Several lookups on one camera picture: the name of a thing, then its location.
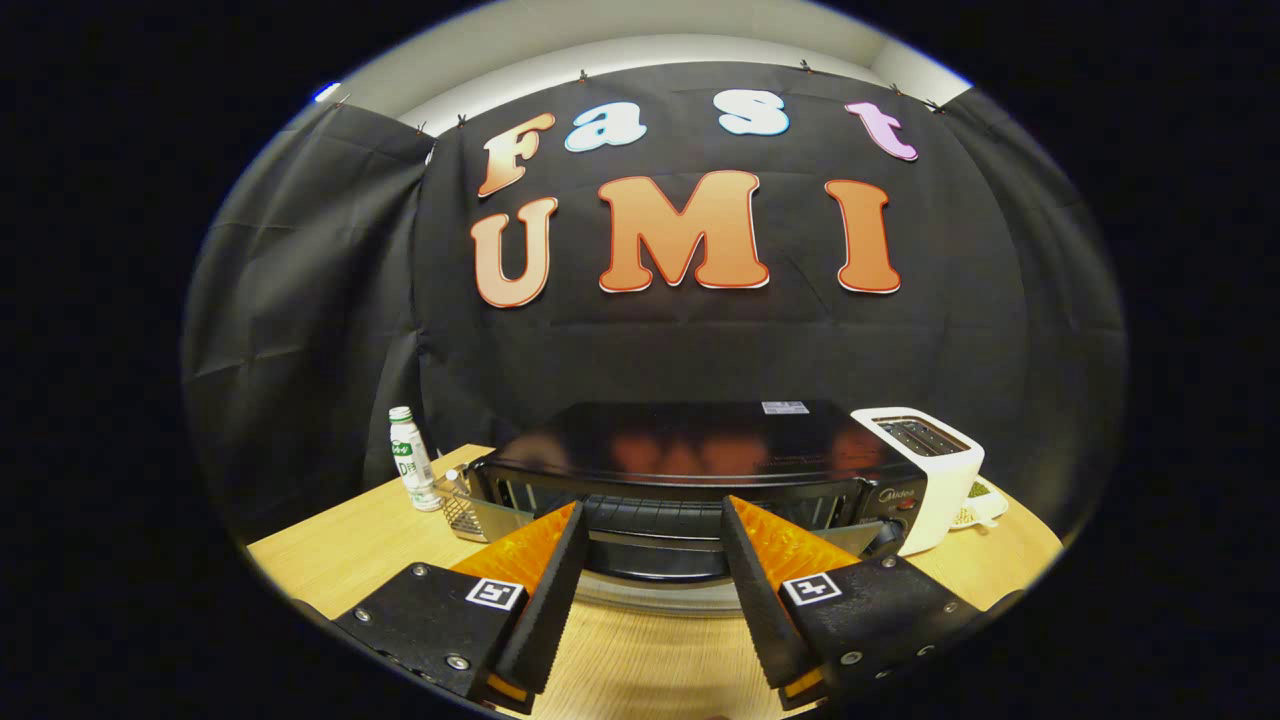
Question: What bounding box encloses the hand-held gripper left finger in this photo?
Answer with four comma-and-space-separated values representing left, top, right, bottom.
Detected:
333, 500, 591, 715

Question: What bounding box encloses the white divided dish with beans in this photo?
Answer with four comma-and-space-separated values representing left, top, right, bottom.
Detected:
950, 478, 1009, 531

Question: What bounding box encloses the white bottle green label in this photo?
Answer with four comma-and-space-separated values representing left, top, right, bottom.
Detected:
388, 406, 443, 512

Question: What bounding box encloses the black toaster oven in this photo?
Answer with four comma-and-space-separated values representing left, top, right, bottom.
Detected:
465, 400, 926, 613

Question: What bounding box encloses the metal mesh holder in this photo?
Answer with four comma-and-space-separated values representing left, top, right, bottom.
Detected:
437, 468, 536, 544

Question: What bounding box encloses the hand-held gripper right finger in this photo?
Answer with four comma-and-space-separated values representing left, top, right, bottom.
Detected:
720, 494, 986, 711

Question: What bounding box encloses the white toaster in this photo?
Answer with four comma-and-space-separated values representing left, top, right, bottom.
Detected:
850, 407, 986, 556

